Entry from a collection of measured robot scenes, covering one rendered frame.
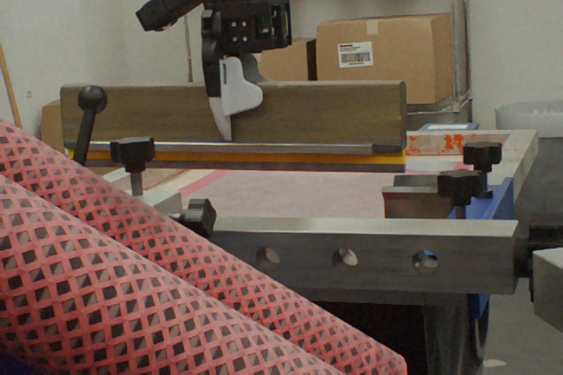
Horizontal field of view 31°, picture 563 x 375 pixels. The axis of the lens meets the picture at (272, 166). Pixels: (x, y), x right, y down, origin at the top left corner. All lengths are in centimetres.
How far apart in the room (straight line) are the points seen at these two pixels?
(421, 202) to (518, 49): 371
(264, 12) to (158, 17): 13
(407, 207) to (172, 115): 29
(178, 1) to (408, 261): 44
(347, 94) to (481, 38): 370
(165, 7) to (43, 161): 71
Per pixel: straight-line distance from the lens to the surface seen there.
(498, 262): 84
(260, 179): 156
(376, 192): 141
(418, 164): 158
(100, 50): 509
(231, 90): 112
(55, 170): 46
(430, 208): 108
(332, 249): 86
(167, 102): 117
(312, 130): 111
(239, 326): 35
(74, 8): 491
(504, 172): 134
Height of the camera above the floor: 125
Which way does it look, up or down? 10 degrees down
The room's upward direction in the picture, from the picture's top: 4 degrees counter-clockwise
